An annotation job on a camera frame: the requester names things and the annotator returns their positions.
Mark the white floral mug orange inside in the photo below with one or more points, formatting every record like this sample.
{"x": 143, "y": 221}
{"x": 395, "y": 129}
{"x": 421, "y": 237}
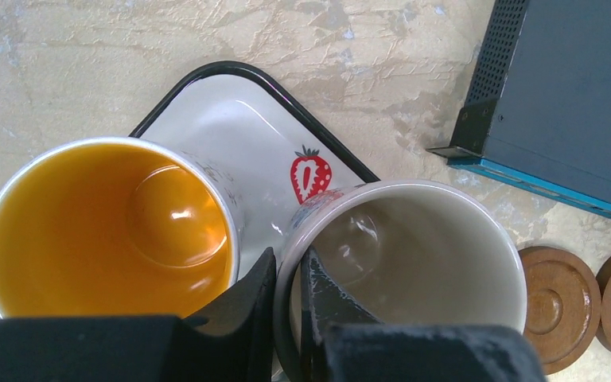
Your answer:
{"x": 113, "y": 226}

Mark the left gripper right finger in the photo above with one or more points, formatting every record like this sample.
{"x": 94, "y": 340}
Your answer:
{"x": 341, "y": 341}

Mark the wooden coaster one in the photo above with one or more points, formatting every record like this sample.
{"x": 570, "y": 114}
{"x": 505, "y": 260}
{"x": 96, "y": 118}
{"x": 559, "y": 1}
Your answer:
{"x": 563, "y": 305}

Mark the dark blue network switch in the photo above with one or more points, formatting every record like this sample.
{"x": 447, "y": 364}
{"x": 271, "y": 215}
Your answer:
{"x": 538, "y": 111}

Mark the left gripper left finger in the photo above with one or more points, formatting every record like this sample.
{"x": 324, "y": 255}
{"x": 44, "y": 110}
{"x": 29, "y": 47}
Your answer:
{"x": 230, "y": 339}

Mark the cream white mug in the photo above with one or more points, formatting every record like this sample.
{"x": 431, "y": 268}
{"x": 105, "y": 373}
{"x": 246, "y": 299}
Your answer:
{"x": 410, "y": 252}

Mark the white strawberry tray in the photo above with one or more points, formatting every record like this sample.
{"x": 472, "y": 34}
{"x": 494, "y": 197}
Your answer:
{"x": 278, "y": 154}

